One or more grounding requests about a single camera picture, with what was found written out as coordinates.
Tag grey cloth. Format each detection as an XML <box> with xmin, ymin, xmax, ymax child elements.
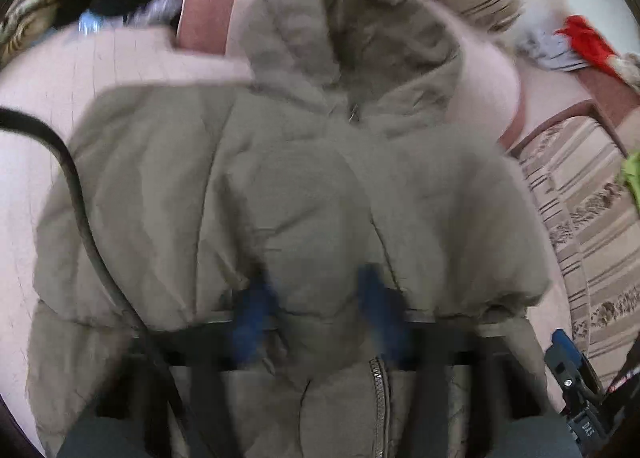
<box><xmin>514</xmin><ymin>29</ymin><xmax>591</xmax><ymax>74</ymax></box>

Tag red cloth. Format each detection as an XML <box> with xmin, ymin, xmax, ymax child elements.
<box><xmin>554</xmin><ymin>14</ymin><xmax>622</xmax><ymax>80</ymax></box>

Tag striped floral armrest cushion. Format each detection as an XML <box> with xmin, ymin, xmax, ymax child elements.
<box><xmin>517</xmin><ymin>117</ymin><xmax>640</xmax><ymax>391</ymax></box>

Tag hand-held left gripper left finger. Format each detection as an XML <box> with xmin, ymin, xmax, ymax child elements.
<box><xmin>95</xmin><ymin>280</ymin><xmax>285</xmax><ymax>458</ymax></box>

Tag beige braided cloth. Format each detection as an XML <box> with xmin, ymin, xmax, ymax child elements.
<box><xmin>606</xmin><ymin>52</ymin><xmax>640</xmax><ymax>90</ymax></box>

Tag grey-green padded hooded jacket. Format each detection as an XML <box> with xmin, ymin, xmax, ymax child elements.
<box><xmin>25</xmin><ymin>0</ymin><xmax>553</xmax><ymax>458</ymax></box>

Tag clear plastic bag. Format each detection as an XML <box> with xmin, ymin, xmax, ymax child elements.
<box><xmin>77</xmin><ymin>0</ymin><xmax>183</xmax><ymax>35</ymax></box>

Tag black cable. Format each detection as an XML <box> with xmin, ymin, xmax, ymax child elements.
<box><xmin>0</xmin><ymin>107</ymin><xmax>213</xmax><ymax>458</ymax></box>

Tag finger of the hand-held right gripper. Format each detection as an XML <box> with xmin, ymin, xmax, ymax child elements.
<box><xmin>544</xmin><ymin>329</ymin><xmax>604</xmax><ymax>406</ymax></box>

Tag pink quilted sofa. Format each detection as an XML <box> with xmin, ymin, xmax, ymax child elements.
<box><xmin>0</xmin><ymin>0</ymin><xmax>640</xmax><ymax>389</ymax></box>

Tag pink bolster cushion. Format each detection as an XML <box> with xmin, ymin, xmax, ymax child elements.
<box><xmin>175</xmin><ymin>0</ymin><xmax>528</xmax><ymax>149</ymax></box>

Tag brown wooden armrest edge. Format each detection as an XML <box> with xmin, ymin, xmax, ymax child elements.
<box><xmin>505</xmin><ymin>99</ymin><xmax>632</xmax><ymax>159</ymax></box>

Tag green cloth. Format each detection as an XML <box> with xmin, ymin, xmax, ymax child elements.
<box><xmin>616</xmin><ymin>149</ymin><xmax>640</xmax><ymax>215</ymax></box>

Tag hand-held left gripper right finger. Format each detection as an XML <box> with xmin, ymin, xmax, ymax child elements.
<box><xmin>357</xmin><ymin>263</ymin><xmax>553</xmax><ymax>458</ymax></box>

